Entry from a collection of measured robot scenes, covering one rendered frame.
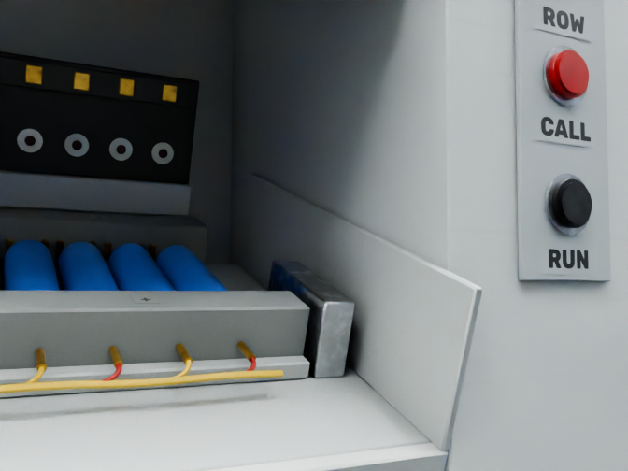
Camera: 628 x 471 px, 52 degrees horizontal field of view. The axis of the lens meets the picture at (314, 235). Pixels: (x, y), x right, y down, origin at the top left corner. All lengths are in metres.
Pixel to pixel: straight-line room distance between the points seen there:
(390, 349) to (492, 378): 0.03
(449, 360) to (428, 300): 0.02
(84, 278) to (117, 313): 0.04
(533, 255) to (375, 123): 0.07
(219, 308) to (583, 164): 0.13
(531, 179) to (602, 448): 0.09
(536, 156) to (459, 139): 0.03
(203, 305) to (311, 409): 0.05
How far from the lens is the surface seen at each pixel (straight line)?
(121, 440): 0.18
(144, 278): 0.25
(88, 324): 0.20
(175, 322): 0.21
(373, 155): 0.24
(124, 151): 0.34
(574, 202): 0.23
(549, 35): 0.24
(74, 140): 0.33
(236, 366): 0.22
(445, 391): 0.20
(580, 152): 0.24
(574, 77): 0.24
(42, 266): 0.26
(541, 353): 0.22
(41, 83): 0.33
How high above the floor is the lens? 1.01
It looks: 4 degrees up
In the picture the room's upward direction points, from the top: straight up
